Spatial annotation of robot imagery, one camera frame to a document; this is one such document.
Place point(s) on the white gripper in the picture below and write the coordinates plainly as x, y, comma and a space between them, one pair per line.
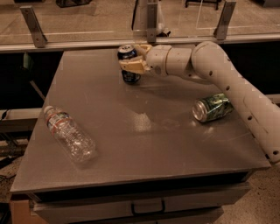
157, 60

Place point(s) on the blue pepsi can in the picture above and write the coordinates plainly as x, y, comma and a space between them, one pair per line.
125, 55

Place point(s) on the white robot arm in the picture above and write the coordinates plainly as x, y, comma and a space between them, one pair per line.
208, 63

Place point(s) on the green soda can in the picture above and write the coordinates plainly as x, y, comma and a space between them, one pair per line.
211, 108

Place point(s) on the clear plastic water bottle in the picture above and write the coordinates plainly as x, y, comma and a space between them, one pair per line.
79, 146

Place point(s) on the horizontal metal rail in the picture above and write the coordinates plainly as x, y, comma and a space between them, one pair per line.
84, 45

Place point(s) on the middle metal bracket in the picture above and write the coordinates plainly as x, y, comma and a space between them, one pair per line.
152, 12

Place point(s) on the metal bracket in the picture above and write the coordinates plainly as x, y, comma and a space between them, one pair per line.
30, 18
221, 30
152, 12

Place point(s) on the right metal bracket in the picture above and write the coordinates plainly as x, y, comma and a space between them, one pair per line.
221, 30

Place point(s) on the left metal bracket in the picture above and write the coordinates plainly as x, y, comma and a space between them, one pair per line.
30, 18

